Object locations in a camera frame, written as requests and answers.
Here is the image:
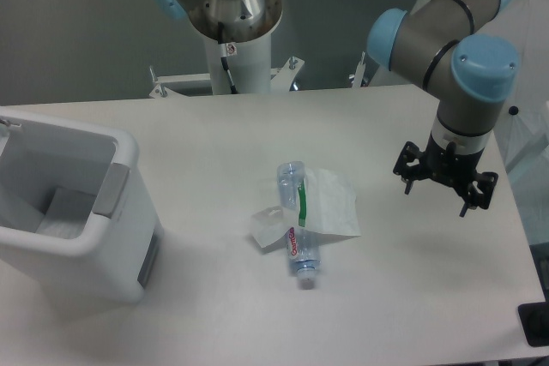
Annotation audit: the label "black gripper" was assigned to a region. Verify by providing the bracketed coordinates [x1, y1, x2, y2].
[394, 130, 498, 217]

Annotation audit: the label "white paper bag green stripe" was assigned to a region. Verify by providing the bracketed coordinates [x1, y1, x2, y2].
[278, 168, 361, 237]

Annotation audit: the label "clear plastic water bottle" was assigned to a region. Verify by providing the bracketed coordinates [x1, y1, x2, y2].
[277, 161, 320, 290]

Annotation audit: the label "clear plastic packaging piece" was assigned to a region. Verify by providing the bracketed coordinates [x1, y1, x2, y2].
[249, 206, 289, 252]

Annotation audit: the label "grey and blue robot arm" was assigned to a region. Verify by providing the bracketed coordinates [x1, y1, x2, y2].
[154, 0, 519, 210]

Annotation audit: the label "white plastic trash can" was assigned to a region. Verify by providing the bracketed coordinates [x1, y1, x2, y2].
[1, 107, 163, 303]

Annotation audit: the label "white Superior umbrella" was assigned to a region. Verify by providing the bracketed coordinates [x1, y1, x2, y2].
[368, 0, 549, 174]

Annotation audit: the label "black device at table edge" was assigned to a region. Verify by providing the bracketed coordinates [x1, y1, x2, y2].
[518, 302, 548, 347]

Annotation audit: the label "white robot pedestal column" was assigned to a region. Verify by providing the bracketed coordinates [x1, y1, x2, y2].
[186, 0, 284, 95]

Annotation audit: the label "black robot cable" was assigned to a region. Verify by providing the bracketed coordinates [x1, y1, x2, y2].
[216, 21, 238, 95]

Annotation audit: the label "white metal base frame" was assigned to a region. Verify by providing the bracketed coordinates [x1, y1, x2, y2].
[148, 51, 371, 99]

